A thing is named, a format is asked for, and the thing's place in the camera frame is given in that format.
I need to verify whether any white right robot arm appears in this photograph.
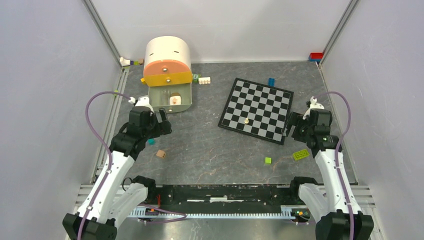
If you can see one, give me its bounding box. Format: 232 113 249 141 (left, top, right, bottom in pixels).
286 108 375 240

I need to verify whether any white lego brick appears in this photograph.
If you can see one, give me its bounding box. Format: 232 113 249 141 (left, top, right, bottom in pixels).
198 77 211 85

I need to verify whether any black mounting rail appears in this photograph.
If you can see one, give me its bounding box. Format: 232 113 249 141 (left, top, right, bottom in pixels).
144 184 306 214

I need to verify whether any small wooden cube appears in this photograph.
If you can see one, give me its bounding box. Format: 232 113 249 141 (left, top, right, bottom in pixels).
156 149 166 159

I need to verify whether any green lego brick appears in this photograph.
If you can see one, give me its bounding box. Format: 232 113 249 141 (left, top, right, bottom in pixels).
292 149 310 161

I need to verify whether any blue lego brick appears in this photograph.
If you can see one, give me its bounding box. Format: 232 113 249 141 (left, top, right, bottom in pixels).
267 78 275 87

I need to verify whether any red blue bricks corner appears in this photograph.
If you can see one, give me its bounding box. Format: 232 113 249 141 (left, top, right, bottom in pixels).
308 52 324 63

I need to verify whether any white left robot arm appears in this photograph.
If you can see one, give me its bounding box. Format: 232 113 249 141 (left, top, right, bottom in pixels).
62 106 172 240

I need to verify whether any green toy block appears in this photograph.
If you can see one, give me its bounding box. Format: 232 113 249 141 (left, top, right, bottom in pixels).
192 73 201 83

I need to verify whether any grey green bottom drawer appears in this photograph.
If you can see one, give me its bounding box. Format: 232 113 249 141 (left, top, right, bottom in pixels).
148 83 193 114

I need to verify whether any small teal cube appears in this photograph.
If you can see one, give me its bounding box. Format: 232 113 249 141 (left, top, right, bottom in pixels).
147 138 155 146

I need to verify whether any black grey chessboard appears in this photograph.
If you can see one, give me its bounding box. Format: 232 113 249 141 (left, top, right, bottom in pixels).
217 77 294 146

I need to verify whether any yellow drawer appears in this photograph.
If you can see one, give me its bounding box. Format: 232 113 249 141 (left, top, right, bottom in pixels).
140 71 193 87

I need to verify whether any small green cube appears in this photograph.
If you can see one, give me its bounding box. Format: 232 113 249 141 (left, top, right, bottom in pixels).
264 157 272 165

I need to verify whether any white round drawer organizer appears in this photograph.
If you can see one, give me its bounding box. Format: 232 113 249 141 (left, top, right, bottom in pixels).
144 36 191 68

